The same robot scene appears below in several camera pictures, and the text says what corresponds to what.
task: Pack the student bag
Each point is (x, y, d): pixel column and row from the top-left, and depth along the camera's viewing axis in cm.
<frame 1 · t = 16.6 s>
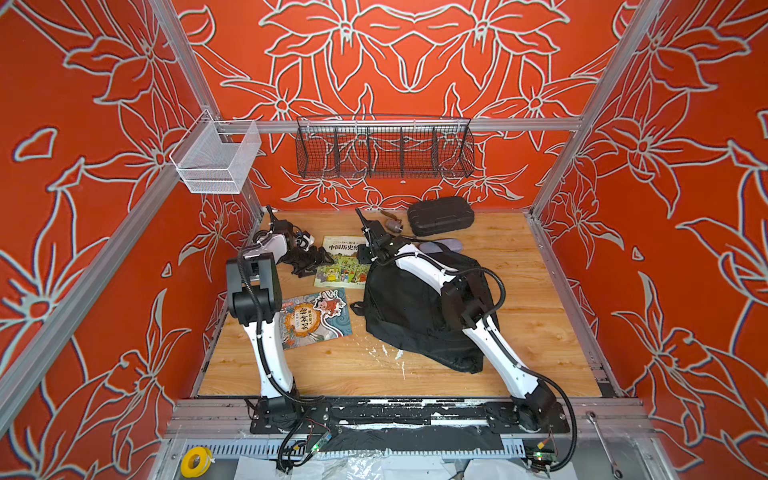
left hand: (322, 263, 101), fingers open
right hand: (355, 252, 104), fingers open
black student backpack: (404, 311, 90), point 3 cm above the table
black hard zip case: (440, 214, 114), point 6 cm above the table
green Chinese history picture book: (345, 271, 102), on the table
dragon cover picture book: (315, 317, 92), on the table

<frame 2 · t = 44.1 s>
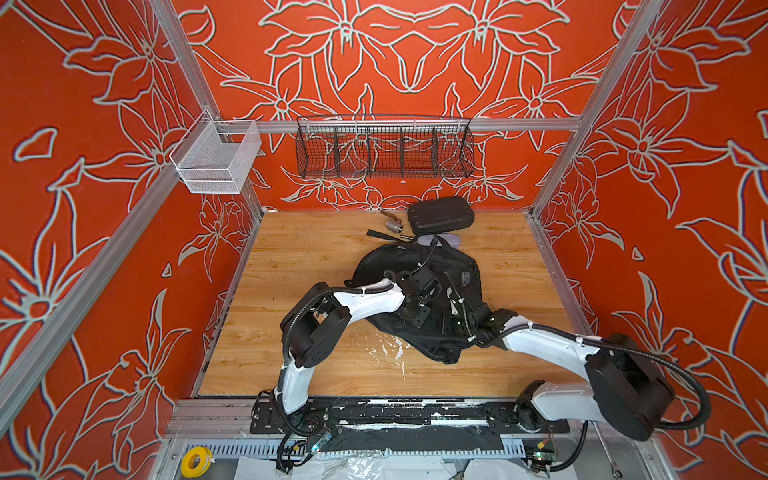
left hand: (419, 314, 89), fingers closed
right hand: (432, 321, 87), fingers closed
black strap with buckle: (389, 236, 113), on the table
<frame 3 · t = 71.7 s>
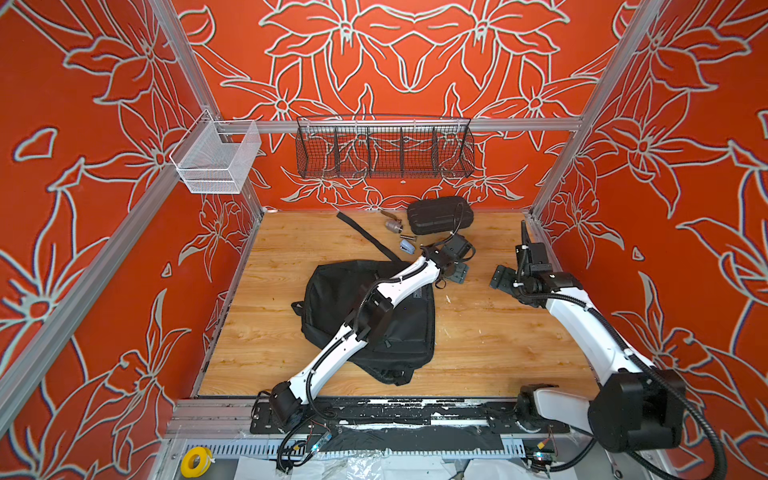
left hand: (455, 265, 100), fingers open
right hand: (503, 281, 84), fingers open
black student backpack: (403, 345, 83), point 4 cm above the table
black strap with buckle: (387, 253, 109), on the table
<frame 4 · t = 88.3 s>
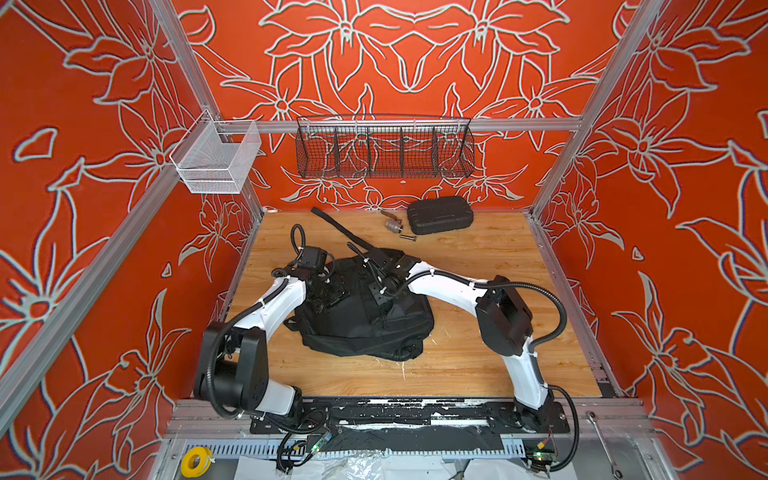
left hand: (346, 294, 87), fingers open
right hand: (375, 291, 91), fingers open
black student backpack: (357, 326, 87), point 4 cm above the table
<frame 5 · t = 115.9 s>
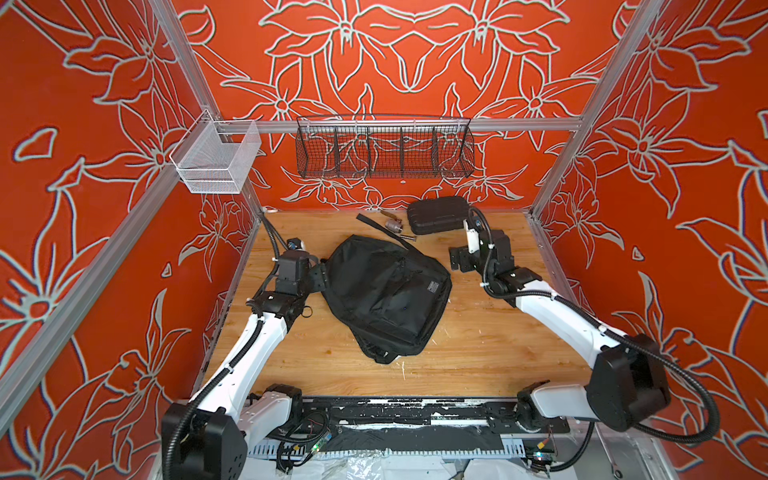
left hand: (315, 266, 81), fingers open
right hand: (460, 240, 85), fingers open
black student backpack: (394, 299, 92), point 5 cm above the table
